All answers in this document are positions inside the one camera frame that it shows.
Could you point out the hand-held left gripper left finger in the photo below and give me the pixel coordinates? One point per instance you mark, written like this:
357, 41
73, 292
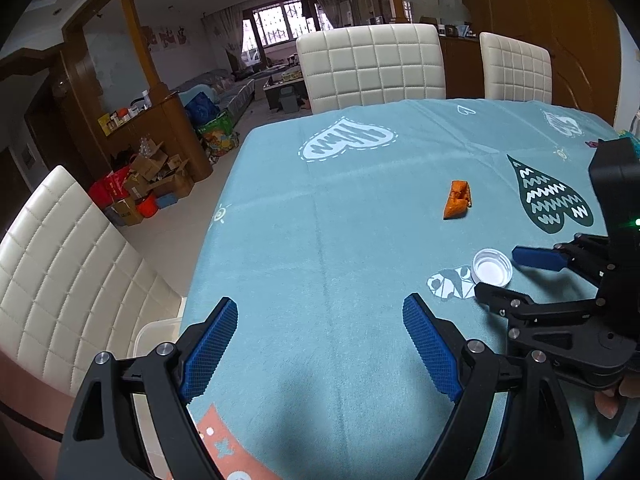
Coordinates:
210, 350

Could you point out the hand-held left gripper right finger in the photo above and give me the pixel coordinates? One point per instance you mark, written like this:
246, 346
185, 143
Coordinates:
432, 350

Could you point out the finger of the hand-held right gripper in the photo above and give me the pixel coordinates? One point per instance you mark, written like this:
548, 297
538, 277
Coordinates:
525, 305
537, 258

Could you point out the white round lid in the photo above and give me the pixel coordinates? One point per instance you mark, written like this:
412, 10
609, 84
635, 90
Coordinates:
492, 270

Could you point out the clear plastic container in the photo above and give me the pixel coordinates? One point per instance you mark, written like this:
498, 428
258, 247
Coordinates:
157, 332

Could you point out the person's right hand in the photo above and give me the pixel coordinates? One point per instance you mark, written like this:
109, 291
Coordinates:
607, 402

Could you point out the orange snack packet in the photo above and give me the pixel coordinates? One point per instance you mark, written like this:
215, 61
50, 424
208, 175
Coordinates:
457, 200

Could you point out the blue printed tablecloth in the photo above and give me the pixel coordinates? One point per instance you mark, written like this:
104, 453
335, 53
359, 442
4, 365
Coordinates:
350, 240

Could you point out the large cream leather chair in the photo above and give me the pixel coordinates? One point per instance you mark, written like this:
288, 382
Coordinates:
75, 270

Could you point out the brown wooden cabinet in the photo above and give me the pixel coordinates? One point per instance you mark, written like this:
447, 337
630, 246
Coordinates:
30, 390

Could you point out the pile of cardboard boxes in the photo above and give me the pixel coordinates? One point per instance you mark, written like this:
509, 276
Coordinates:
150, 175

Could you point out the red bag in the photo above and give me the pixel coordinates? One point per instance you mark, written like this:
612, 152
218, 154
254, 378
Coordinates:
110, 187

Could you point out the wooden sideboard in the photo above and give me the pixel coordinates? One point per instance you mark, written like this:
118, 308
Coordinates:
462, 70

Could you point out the colourful printed bag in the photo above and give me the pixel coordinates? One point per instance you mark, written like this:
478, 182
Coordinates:
219, 137

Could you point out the curved wooden partition cabinet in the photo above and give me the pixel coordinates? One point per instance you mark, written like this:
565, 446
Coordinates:
170, 130

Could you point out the blue bundle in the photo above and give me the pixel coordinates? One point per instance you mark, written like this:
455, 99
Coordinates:
202, 109

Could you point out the group of small bottles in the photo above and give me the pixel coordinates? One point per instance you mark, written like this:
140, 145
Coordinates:
125, 112

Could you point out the grey sofa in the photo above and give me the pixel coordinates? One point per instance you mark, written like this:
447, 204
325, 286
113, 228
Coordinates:
225, 90

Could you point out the coffee table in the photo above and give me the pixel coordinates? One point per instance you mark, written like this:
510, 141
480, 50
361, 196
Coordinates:
282, 90

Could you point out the barred window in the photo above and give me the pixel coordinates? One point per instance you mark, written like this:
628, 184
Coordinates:
285, 22

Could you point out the wall pictures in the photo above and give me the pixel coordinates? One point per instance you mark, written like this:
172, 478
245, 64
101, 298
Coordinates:
167, 37

